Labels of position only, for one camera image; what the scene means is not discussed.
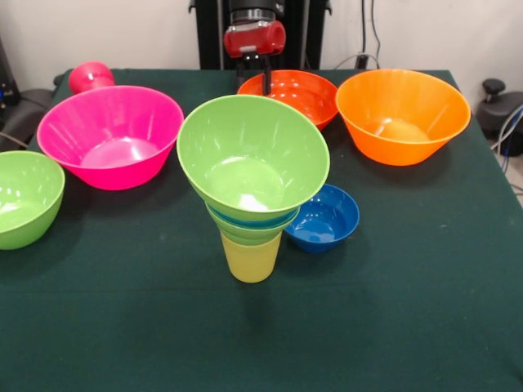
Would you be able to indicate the black power adapter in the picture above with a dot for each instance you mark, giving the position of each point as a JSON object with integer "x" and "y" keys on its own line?
{"x": 361, "y": 61}

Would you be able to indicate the black computer tower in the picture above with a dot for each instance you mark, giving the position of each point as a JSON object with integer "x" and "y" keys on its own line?
{"x": 6, "y": 81}

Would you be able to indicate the large pink plastic bowl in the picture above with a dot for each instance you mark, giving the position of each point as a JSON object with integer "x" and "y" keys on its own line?
{"x": 110, "y": 139}

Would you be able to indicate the dark blue plastic bowl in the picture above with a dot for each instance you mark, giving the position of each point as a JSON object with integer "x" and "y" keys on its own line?
{"x": 327, "y": 228}

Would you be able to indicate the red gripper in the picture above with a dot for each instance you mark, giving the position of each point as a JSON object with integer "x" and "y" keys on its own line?
{"x": 253, "y": 41}

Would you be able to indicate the dark green tablecloth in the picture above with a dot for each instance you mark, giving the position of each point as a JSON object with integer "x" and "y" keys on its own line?
{"x": 163, "y": 326}

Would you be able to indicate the light blue plastic bowl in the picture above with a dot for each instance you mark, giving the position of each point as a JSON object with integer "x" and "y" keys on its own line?
{"x": 253, "y": 224}

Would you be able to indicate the red plastic cup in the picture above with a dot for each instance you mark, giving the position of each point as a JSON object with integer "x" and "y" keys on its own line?
{"x": 90, "y": 77}

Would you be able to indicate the large green plastic bowl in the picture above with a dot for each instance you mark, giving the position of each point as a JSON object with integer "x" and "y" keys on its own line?
{"x": 24, "y": 204}
{"x": 245, "y": 143}

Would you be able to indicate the small green plastic bowl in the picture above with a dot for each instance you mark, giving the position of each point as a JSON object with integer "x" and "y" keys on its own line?
{"x": 253, "y": 236}

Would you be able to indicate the red-orange plastic bowl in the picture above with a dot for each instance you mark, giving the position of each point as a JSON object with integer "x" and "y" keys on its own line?
{"x": 310, "y": 98}

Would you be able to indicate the large orange plastic bowl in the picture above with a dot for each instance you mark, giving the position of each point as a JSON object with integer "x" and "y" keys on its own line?
{"x": 404, "y": 114}

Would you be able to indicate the yellow plastic cup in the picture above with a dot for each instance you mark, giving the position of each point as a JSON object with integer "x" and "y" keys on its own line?
{"x": 251, "y": 263}

